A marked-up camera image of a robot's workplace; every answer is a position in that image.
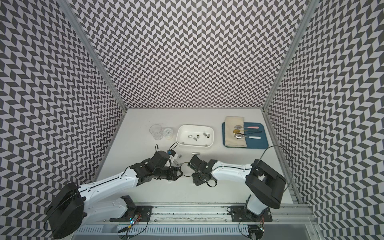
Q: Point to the white plastic storage box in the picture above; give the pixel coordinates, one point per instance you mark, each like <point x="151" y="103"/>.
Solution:
<point x="194" y="130"/>

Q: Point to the aluminium front rail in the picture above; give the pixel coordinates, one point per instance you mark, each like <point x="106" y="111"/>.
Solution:
<point x="296" y="214"/>

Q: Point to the clear plastic lid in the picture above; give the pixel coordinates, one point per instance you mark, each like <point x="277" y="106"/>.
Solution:
<point x="168" y="133"/>

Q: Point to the pink handled spoon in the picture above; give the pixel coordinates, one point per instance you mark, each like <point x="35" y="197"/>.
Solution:
<point x="238" y="127"/>

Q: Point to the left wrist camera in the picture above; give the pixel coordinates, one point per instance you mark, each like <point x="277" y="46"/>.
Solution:
<point x="172" y="154"/>

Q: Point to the clear plastic cup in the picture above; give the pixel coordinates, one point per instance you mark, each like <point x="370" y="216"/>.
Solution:
<point x="156" y="131"/>

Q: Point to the blue tray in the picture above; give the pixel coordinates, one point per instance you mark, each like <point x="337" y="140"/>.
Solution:
<point x="260" y="143"/>

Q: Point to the gold black handled spoon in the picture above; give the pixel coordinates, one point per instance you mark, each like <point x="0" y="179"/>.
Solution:
<point x="246" y="132"/>

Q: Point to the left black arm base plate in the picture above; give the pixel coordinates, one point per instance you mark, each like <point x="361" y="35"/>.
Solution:
<point x="133" y="212"/>

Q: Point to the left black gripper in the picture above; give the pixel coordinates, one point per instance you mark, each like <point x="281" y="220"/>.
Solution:
<point x="173" y="176"/>

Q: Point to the beige cloth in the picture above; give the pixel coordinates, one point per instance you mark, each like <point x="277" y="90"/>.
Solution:
<point x="230" y="139"/>

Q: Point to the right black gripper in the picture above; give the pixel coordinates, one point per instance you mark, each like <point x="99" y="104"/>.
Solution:
<point x="197" y="181"/>

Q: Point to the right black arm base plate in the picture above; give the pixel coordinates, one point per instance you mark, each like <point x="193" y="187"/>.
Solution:
<point x="240" y="214"/>

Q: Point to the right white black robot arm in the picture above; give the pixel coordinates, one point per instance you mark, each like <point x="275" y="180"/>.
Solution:
<point x="266" y="184"/>

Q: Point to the white handled spoon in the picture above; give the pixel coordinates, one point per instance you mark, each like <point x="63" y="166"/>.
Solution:
<point x="240" y="136"/>

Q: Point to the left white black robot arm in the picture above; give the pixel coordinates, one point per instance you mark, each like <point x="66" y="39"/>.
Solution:
<point x="75" y="205"/>

